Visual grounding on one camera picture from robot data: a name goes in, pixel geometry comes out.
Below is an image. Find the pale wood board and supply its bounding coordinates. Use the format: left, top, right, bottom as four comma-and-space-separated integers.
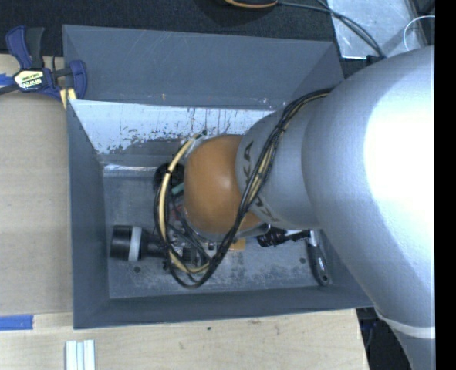
0, 89, 75, 318

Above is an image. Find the grey metal wrench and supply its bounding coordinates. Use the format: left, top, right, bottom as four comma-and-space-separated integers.
306, 230, 333, 287

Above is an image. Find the black bottle with white band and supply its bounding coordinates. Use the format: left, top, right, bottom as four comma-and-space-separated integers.
109, 224, 164, 262

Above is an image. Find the grey metal bin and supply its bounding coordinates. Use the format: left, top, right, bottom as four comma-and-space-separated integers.
61, 24, 376, 330

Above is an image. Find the black small tool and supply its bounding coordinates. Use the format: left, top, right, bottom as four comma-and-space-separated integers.
255, 226, 310, 248

